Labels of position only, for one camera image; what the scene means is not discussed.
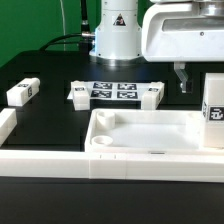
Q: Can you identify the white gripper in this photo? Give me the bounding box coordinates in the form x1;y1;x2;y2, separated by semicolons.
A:
141;0;224;93

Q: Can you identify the white desk top tray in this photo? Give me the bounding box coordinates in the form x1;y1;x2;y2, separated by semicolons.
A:
85;109;224;155

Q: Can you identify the fiducial marker sheet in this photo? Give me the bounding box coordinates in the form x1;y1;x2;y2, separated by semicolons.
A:
67;81;158;101

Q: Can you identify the white front fence bar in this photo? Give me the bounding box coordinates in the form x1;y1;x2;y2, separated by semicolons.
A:
0;150;224;183

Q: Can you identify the white left fence block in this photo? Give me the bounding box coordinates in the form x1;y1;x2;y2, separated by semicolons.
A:
0;108;17;146

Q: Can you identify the black cable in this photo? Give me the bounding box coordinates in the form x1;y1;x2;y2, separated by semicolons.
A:
39;0;98;52

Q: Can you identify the white thin cable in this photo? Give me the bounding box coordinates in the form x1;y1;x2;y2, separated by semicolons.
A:
59;0;67;52

